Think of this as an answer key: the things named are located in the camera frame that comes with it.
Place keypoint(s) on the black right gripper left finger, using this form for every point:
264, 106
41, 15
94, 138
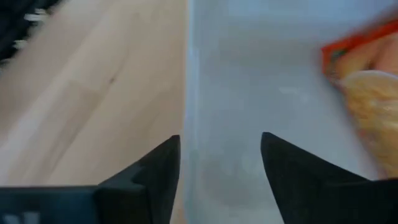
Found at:
136, 193

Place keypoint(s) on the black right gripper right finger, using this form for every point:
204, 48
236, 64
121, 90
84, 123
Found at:
311, 193

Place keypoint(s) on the white plastic bin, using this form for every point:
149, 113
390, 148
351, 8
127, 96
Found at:
264, 77

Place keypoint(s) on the orange chicken ramen pack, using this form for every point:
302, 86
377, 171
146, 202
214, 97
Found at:
370, 93

